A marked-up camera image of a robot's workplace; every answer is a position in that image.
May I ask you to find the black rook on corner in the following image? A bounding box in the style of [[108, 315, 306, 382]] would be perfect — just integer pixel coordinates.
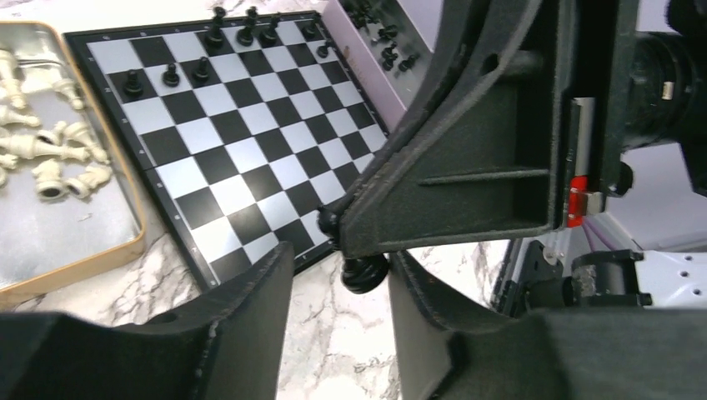
[[300, 14, 320, 40]]

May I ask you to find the black rook far corner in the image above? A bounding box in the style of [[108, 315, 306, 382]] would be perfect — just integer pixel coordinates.
[[123, 69, 143, 98]]

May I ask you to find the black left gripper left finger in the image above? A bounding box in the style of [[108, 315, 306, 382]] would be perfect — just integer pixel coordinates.
[[1, 242, 294, 399]]

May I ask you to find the black and silver chessboard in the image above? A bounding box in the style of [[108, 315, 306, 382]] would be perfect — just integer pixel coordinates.
[[65, 12, 387, 290]]

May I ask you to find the gold tin tray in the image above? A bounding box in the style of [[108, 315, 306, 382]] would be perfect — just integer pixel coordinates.
[[1, 21, 147, 310]]

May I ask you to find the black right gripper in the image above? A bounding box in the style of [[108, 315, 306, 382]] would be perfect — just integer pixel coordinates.
[[339, 1, 706, 258]]

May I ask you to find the pink tin tray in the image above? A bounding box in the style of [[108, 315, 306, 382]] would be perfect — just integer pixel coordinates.
[[322, 0, 444, 131]]

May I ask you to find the black bishop on board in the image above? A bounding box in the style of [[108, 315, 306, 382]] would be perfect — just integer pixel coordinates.
[[258, 13, 281, 47]]

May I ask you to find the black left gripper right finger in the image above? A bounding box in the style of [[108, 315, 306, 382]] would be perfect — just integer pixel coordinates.
[[389, 252, 706, 399]]

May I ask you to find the black pawn second row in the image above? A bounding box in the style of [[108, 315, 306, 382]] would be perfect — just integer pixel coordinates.
[[162, 62, 181, 88]]

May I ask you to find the pile of white chess pieces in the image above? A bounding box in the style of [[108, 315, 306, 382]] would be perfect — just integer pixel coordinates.
[[1, 46, 113, 203]]

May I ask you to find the pile of black chess pieces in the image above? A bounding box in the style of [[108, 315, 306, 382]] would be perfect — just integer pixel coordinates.
[[343, 0, 428, 74]]

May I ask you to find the black queen on board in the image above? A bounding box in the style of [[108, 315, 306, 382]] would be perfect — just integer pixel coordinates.
[[236, 6, 258, 47]]

